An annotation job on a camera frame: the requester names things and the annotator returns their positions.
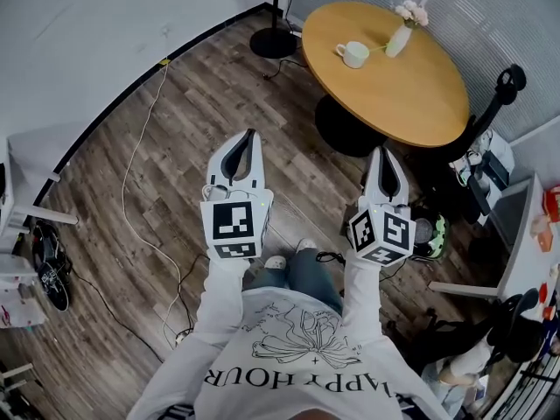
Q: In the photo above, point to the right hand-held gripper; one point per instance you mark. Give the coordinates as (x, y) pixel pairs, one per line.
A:
(385, 234)

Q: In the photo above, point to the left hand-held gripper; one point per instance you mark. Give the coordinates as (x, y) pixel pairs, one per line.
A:
(232, 226)

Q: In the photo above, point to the white mug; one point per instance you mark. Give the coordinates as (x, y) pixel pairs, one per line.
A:
(355, 54)

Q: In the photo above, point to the person's left forearm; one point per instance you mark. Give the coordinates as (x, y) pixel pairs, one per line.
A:
(221, 296)

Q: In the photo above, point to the person's right forearm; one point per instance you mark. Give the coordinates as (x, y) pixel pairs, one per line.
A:
(361, 296)

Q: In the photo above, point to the black round table base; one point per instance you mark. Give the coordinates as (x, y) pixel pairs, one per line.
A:
(337, 125)

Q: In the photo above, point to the black green round device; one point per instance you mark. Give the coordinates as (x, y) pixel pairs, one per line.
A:
(431, 236)

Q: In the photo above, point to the person's white shoe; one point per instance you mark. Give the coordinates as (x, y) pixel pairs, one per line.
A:
(275, 262)
(305, 245)

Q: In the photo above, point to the person's legs in jeans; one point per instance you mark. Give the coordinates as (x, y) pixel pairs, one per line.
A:
(308, 274)

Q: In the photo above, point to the black standing fan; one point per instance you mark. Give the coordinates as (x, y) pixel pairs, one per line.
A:
(275, 42)

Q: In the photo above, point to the white ribbed vase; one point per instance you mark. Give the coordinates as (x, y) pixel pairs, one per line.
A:
(399, 41)

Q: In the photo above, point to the white desk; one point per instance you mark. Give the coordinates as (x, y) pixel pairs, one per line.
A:
(518, 243)

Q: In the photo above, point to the black office chair with headrest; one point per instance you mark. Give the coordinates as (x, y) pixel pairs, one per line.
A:
(509, 81)

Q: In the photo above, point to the pink white flower bouquet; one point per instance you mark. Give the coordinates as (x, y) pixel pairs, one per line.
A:
(413, 12)

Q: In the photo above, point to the black mesh office chair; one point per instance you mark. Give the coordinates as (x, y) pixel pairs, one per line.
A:
(520, 322)

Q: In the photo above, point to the person's torso in white shirt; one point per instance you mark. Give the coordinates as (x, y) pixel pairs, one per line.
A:
(289, 366)

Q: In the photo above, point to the white shelf unit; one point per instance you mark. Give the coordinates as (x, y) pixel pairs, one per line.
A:
(26, 208)

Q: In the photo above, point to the black sneaker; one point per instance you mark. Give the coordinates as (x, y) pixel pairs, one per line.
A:
(51, 274)

